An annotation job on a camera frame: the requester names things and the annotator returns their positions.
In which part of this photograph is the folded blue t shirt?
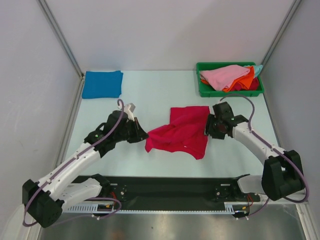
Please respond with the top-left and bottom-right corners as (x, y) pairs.
(82, 70), (124, 99)

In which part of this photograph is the left aluminium frame post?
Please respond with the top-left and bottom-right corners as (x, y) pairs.
(36, 0), (84, 79)

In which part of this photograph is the light blue t shirt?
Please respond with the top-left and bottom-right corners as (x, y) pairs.
(244, 64), (264, 78)

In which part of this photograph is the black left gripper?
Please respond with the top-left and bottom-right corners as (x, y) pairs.
(114, 117), (149, 143)

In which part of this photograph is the right aluminium frame post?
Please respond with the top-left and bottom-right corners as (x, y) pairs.
(261, 0), (304, 66)

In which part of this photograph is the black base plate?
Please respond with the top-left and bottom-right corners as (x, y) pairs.
(68, 175), (261, 212)

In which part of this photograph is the green plastic bin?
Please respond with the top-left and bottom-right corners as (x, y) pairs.
(196, 62), (264, 98)

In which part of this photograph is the magenta t shirt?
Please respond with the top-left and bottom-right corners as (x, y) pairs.
(145, 106), (210, 160)

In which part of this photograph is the orange t shirt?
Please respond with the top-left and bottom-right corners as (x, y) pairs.
(201, 65), (256, 93)

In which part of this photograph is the aluminium frame post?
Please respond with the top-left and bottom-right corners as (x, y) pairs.
(36, 0), (84, 79)
(261, 0), (304, 66)

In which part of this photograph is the dark red t shirt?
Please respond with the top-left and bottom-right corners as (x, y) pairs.
(232, 77), (260, 91)

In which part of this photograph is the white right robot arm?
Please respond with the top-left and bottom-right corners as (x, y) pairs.
(204, 102), (307, 201)

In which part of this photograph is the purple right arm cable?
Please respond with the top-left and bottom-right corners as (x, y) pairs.
(218, 93), (310, 221)

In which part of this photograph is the slotted cable duct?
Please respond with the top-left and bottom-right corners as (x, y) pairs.
(66, 201), (251, 215)

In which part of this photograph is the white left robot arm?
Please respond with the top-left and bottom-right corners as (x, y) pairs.
(22, 110), (149, 228)

